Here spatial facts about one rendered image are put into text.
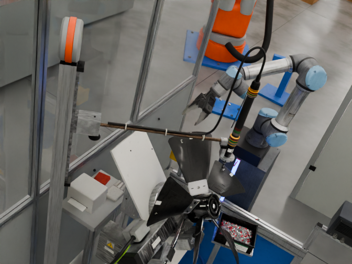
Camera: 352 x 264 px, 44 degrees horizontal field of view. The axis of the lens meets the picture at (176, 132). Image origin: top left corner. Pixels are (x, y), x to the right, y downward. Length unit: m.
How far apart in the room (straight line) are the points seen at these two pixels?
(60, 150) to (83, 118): 0.18
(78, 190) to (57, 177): 0.34
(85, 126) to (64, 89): 0.19
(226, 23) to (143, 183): 3.96
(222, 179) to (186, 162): 0.29
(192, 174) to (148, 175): 0.22
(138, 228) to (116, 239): 0.38
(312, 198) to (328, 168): 0.36
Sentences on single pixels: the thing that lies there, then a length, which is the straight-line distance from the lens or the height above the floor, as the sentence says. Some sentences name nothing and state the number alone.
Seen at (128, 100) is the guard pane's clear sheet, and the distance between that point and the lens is 2.52.
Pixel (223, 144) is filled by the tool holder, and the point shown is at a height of 1.51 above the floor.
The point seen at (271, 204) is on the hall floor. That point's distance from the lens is 4.04.
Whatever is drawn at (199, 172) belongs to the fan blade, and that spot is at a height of 1.31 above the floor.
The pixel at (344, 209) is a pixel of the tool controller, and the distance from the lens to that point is 2.33.
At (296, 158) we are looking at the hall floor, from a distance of 4.72.
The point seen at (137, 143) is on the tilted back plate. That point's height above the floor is 1.32.
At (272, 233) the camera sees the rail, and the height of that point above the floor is 0.84.
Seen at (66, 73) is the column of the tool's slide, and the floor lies 1.77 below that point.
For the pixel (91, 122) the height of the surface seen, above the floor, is 1.56.
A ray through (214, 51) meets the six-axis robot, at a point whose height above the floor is 0.17.
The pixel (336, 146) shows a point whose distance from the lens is 3.84.
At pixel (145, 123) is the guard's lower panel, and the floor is 0.90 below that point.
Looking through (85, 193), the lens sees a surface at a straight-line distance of 2.26.
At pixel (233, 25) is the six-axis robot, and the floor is 0.56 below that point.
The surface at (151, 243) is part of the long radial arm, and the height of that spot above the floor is 1.13.
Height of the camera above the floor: 2.62
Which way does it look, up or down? 36 degrees down
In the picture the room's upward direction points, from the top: 16 degrees clockwise
